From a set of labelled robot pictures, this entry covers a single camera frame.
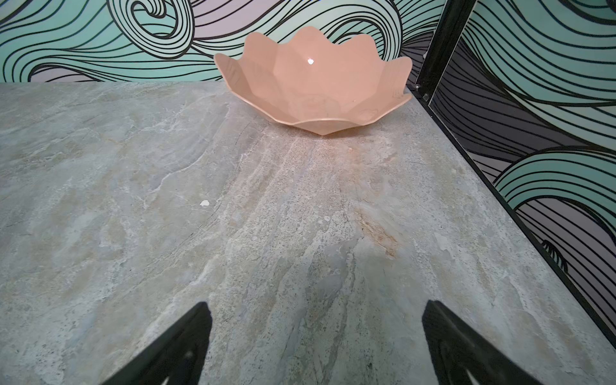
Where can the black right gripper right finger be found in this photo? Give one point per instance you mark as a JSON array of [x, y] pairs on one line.
[[460, 355]]

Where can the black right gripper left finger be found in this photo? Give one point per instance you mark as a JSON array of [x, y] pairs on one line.
[[175, 357]]

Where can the pink scalloped fruit bowl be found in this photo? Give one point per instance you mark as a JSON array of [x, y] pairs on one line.
[[315, 85]]

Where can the black corner frame post right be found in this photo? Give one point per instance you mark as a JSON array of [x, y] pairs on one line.
[[454, 18]]

